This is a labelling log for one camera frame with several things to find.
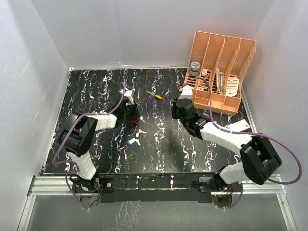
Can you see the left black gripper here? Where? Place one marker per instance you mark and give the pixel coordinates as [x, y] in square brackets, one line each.
[135, 114]

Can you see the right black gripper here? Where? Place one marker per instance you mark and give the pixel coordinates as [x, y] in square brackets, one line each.
[173, 114]

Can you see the key with red tag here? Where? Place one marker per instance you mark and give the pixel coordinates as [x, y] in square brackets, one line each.
[135, 121]

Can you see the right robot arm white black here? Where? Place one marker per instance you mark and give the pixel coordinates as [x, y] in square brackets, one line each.
[259, 159]

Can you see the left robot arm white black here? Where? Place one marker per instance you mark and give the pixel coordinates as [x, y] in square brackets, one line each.
[78, 134]

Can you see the key with blue tag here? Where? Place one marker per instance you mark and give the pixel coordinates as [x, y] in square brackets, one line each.
[132, 141]

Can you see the key with yellow tag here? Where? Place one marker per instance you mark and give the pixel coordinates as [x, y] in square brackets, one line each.
[155, 95]

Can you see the round patterned tin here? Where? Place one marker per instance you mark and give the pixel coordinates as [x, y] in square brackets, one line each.
[194, 69]

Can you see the white packaged card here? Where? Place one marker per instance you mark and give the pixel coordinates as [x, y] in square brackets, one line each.
[232, 86]

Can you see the white red-dot box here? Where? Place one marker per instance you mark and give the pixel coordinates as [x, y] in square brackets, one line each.
[239, 126]

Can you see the peach desk organizer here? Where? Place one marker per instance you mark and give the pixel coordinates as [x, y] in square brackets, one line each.
[220, 57]

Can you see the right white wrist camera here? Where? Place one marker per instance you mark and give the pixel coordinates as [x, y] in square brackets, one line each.
[185, 92]

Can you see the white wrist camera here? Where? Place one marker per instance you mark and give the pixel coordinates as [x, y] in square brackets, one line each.
[128, 96]
[185, 92]

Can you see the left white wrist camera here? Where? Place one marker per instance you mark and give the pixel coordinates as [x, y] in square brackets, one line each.
[128, 96]

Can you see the aluminium front rail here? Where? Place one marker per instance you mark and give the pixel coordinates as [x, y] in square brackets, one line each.
[156, 203]

